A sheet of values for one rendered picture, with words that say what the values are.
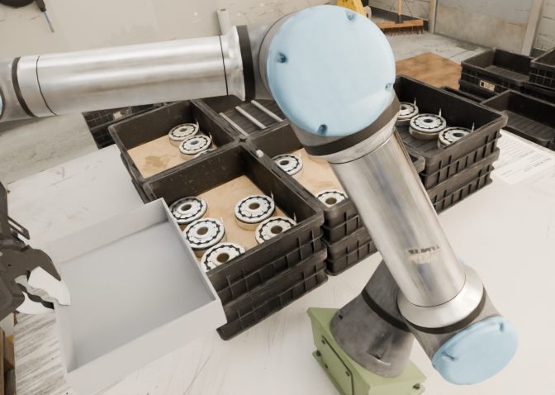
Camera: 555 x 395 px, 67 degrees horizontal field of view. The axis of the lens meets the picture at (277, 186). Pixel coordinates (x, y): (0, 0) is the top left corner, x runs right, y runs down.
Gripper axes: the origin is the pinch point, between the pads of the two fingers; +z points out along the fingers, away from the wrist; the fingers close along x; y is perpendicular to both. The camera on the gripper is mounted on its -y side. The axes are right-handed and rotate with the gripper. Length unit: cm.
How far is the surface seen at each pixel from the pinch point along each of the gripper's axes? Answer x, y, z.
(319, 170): -57, 29, 42
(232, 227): -27.4, 24.5, 33.8
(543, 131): -169, 32, 122
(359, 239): -49, 4, 44
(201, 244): -19.1, 21.4, 28.5
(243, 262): -23.9, 4.5, 23.5
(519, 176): -103, 0, 69
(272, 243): -30.8, 4.2, 24.6
